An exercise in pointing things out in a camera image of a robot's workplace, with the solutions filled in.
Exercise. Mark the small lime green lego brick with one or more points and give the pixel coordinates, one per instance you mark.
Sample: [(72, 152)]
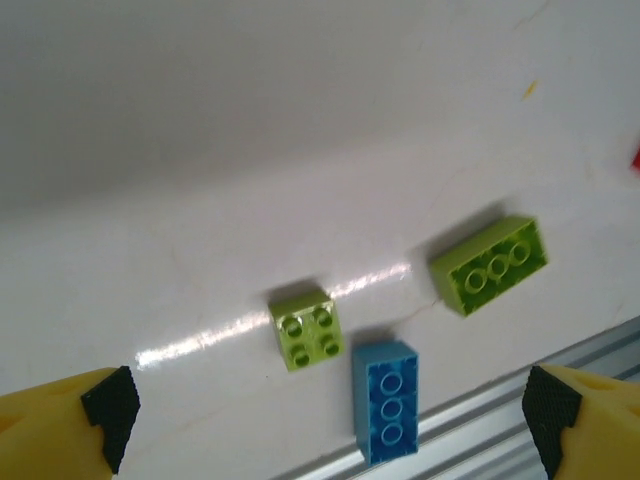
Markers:
[(307, 332)]

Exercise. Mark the small red lego brick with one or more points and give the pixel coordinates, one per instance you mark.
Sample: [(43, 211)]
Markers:
[(636, 161)]

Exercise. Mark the blue long lego brick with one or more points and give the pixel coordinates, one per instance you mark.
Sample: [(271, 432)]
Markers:
[(390, 405)]

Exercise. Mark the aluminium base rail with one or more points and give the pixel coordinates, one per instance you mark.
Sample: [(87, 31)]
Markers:
[(475, 440)]

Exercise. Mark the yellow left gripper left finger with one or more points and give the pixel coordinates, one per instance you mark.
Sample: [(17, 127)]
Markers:
[(45, 430)]

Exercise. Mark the lime green long lego brick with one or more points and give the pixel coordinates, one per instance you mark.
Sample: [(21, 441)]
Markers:
[(492, 267)]

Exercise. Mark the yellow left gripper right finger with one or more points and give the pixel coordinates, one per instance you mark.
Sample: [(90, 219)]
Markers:
[(595, 430)]

